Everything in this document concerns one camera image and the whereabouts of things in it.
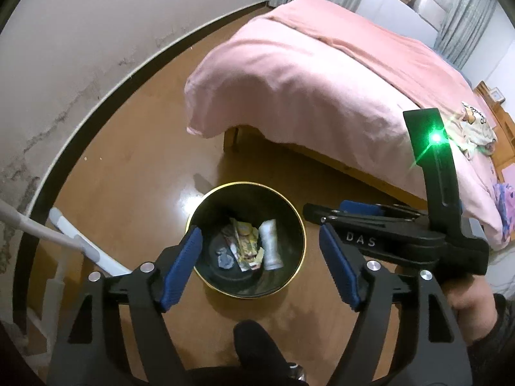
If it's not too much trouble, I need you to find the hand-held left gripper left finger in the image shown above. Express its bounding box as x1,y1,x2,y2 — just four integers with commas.
48,226,204,386

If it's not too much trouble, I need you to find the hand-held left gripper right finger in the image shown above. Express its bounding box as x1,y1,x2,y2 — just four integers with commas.
319,222,473,386

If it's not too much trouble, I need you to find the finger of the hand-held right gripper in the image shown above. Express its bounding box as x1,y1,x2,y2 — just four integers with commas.
303,200,428,223
321,214,429,234

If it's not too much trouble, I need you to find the black bin with gold rim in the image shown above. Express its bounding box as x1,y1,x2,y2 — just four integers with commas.
186,183,307,299

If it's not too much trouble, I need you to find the person's right forearm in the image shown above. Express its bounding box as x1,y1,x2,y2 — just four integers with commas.
469,293,515,375

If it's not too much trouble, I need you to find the person's right hand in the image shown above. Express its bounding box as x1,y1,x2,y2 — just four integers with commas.
445,277,496,327

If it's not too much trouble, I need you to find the grey crumpled scrap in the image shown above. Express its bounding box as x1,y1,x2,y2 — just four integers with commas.
215,245,235,270

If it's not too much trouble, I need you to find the yellow printed wrapper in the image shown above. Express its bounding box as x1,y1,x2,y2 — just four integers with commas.
229,218,266,273

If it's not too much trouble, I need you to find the white plastic tube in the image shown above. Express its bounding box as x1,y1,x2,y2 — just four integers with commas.
258,219,284,271

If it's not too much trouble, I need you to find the purple cloth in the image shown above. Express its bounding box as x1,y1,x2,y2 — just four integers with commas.
493,183,515,243

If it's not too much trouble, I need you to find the white table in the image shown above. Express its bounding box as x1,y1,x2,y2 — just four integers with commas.
0,201,131,330

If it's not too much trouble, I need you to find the cartoon printed cloth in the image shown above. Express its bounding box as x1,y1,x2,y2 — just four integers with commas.
451,100,498,161

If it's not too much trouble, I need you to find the wooden nightstand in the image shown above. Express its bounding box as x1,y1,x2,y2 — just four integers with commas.
473,80,515,181

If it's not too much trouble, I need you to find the wooden bed frame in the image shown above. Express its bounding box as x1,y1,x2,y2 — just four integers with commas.
223,124,431,210

